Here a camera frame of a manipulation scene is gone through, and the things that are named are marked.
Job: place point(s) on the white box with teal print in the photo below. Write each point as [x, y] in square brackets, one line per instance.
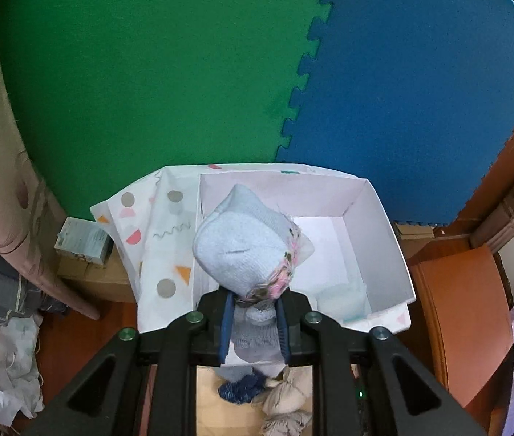
[366, 236]

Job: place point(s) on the dark blue knit sock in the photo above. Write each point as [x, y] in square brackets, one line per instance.
[238, 388]

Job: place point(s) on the green foam mat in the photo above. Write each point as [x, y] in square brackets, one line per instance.
[148, 77]

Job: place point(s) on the light blue knit sock bundle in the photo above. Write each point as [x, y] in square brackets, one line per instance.
[243, 245]

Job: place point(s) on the beige knotted stocking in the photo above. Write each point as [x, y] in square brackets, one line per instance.
[284, 395]
[286, 424]

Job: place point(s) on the blue foam mat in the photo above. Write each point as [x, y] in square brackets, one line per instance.
[420, 100]

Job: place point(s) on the brown cardboard box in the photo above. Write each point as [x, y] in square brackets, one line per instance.
[102, 281]

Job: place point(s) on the small white teal box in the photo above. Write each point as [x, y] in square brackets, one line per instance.
[82, 240]

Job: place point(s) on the white plastic bag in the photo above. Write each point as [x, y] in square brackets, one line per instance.
[2, 363]

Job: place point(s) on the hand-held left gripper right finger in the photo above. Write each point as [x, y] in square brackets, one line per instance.
[282, 336]

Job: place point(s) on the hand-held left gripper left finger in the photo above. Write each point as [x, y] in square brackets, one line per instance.
[226, 327]

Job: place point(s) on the pink floral bedsheet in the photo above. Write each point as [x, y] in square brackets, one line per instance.
[2, 181]

